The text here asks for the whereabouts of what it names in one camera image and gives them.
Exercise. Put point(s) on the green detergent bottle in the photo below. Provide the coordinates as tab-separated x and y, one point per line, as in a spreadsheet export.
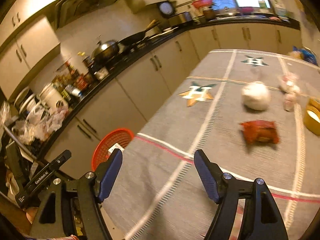
262	5

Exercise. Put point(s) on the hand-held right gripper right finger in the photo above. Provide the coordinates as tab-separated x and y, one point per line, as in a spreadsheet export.
207	177

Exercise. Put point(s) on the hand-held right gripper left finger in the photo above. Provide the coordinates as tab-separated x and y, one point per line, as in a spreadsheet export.
110	175

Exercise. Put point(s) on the dark yellow cap bottle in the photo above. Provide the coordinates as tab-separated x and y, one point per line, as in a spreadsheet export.
87	63

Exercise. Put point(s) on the beige upper wall cabinets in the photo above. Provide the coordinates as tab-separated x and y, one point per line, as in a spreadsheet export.
32	45

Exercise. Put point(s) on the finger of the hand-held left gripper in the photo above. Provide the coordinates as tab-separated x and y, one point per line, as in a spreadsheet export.
63	157

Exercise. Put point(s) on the pile of plastic bags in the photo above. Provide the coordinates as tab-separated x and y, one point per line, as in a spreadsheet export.
42	122

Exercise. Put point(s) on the red label sauce bottle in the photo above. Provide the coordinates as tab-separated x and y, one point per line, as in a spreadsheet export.
81	81

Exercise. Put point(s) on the white paper ball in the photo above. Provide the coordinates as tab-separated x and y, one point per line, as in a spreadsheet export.
256	96

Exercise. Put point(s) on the black metal shelf rack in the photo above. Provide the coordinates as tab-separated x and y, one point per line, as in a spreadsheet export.
15	160

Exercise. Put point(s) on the yellow tape roll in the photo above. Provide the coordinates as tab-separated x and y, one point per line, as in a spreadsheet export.
310	121

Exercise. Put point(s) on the orange plastic basket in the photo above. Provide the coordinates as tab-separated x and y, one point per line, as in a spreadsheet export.
105	145

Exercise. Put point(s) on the small steel container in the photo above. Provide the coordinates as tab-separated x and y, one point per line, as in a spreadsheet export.
101	73

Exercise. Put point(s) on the red plastic basin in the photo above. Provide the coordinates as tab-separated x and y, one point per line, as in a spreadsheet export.
202	3

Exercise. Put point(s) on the white electric kettle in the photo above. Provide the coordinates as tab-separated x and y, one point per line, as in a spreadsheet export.
53	96

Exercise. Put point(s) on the black frying pan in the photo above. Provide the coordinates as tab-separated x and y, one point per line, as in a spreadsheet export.
133	38

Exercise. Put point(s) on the red snack wrapper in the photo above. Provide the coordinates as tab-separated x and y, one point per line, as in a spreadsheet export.
260	131

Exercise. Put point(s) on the blue plastic bag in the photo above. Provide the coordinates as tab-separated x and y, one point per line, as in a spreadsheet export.
306	55

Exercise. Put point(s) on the steel wok with lid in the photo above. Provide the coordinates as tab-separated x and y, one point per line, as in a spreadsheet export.
106	50

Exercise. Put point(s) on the range hood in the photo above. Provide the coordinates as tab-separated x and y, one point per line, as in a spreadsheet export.
87	2

